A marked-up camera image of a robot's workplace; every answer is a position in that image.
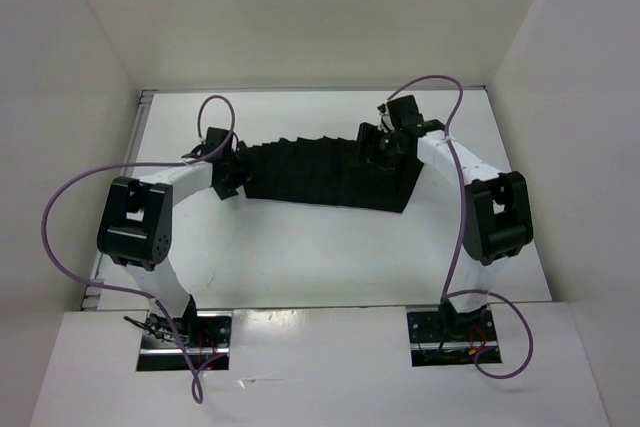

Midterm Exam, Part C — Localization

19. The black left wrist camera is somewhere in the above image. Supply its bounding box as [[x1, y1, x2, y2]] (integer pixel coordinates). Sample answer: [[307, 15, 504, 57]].
[[201, 127, 238, 162]]

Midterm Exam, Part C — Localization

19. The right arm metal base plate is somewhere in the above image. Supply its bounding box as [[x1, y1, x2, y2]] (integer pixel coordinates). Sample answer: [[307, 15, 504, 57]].
[[406, 306, 502, 367]]

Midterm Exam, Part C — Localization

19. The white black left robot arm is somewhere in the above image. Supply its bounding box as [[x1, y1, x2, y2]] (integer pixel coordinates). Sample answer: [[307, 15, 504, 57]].
[[97, 149, 250, 347]]

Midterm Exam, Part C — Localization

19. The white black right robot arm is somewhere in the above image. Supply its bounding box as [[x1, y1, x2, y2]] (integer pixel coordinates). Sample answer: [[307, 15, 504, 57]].
[[356, 121, 533, 340]]

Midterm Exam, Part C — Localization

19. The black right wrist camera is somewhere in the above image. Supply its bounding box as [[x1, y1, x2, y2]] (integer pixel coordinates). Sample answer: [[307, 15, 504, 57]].
[[386, 95, 423, 130]]

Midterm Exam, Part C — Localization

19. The black pleated skirt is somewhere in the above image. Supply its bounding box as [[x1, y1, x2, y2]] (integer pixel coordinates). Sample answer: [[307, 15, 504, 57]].
[[244, 137, 423, 213]]

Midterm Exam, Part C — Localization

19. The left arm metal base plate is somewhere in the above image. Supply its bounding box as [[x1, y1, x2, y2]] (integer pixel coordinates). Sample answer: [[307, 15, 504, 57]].
[[124, 311, 233, 372]]

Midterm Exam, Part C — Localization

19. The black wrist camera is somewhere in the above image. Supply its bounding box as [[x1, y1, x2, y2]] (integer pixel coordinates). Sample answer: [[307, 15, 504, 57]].
[[201, 127, 238, 162], [386, 95, 423, 130]]

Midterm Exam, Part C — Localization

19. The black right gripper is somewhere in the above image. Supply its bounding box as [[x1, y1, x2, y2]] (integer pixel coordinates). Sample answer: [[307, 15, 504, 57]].
[[346, 122, 405, 176]]

